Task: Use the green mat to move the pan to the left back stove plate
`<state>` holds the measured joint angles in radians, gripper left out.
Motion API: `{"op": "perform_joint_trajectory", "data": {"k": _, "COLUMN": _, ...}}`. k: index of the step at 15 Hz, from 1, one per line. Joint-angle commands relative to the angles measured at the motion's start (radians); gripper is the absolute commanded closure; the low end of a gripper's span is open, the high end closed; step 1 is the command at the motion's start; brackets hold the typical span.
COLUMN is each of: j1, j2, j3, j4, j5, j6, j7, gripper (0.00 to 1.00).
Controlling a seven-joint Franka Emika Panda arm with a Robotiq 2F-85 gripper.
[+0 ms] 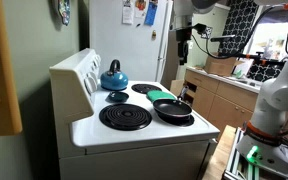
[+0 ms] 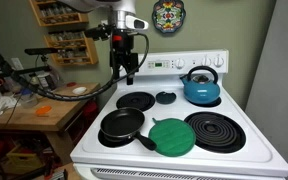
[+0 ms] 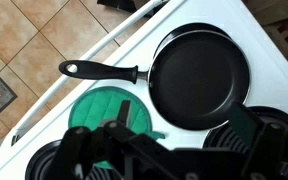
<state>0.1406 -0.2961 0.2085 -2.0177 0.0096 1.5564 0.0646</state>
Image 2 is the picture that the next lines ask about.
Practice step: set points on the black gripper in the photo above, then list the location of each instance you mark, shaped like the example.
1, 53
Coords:
121, 54

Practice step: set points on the black frying pan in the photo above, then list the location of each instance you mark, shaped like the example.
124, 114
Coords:
125, 123

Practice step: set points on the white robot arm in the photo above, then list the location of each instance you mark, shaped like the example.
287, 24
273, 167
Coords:
123, 25

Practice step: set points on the white electric stove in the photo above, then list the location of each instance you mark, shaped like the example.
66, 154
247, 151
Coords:
257, 160

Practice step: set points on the small white dish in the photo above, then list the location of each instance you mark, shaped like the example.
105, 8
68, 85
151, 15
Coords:
79, 90

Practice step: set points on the dark teal spoon rest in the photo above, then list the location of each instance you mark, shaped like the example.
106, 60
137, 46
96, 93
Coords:
165, 98

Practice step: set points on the lower wooden spice rack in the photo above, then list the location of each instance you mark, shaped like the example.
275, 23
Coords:
73, 48

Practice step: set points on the wooden spice rack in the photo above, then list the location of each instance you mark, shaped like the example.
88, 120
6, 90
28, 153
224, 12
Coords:
52, 13
73, 48

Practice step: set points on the left front coil burner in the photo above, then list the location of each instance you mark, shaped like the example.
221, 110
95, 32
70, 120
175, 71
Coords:
105, 141

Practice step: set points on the wooden side table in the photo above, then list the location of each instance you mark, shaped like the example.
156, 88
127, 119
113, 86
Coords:
54, 126

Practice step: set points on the white labelled jar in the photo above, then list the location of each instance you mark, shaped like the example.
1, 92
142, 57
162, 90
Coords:
43, 81

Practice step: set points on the orange plastic lid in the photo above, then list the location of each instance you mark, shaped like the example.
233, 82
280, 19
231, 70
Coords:
43, 111

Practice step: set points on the upper wooden spice rack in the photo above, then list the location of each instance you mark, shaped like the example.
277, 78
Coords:
52, 13

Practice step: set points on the clear plastic container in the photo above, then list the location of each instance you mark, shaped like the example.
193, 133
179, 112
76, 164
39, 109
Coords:
28, 99

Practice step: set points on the right front coil burner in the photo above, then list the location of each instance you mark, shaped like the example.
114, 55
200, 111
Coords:
216, 133

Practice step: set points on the white crumpled cloth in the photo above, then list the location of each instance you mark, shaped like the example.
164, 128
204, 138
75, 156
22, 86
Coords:
6, 103

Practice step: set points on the yellow plastic crate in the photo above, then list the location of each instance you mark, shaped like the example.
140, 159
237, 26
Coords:
24, 159

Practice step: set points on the colourful decorative wall plate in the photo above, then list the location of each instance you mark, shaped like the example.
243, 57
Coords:
168, 15

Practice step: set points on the blue kettle black handle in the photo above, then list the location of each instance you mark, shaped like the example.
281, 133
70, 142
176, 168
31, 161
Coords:
200, 89

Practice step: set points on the black camera on stand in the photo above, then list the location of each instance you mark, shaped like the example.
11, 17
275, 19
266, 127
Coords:
40, 51

